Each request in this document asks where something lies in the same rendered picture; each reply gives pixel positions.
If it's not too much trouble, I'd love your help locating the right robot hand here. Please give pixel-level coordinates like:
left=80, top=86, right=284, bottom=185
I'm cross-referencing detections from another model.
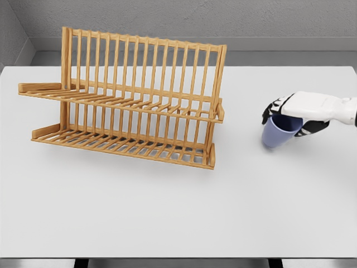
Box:
left=261, top=90, right=344, bottom=138

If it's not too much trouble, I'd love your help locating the blue cup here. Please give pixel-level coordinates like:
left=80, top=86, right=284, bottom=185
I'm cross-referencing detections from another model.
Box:
left=261, top=113, right=304, bottom=149

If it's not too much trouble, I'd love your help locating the wooden two-tier dish rack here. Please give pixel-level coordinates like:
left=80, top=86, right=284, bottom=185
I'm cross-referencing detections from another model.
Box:
left=18, top=26, right=228, bottom=170

